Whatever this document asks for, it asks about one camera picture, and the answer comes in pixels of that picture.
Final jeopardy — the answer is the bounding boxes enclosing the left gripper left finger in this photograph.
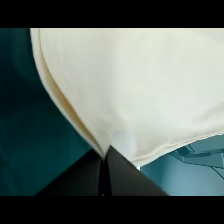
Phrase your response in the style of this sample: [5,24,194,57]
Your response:
[36,148,103,197]

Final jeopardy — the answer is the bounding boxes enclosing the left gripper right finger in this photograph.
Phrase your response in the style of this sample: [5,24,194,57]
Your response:
[103,144,168,197]

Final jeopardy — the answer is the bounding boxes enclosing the cream shirt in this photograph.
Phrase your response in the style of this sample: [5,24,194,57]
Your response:
[29,28,224,169]

